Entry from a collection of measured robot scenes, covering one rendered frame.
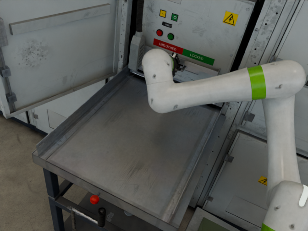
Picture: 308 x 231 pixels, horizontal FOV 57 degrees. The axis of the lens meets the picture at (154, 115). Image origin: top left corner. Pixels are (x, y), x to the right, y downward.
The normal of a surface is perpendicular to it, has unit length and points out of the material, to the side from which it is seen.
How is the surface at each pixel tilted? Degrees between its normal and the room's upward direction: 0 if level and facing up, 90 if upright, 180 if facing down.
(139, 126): 0
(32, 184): 0
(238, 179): 90
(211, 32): 90
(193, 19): 90
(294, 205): 45
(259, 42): 90
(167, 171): 0
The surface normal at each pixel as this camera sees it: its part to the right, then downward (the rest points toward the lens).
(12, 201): 0.14, -0.74
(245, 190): -0.42, 0.55
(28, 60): 0.71, 0.54
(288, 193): -0.69, -0.41
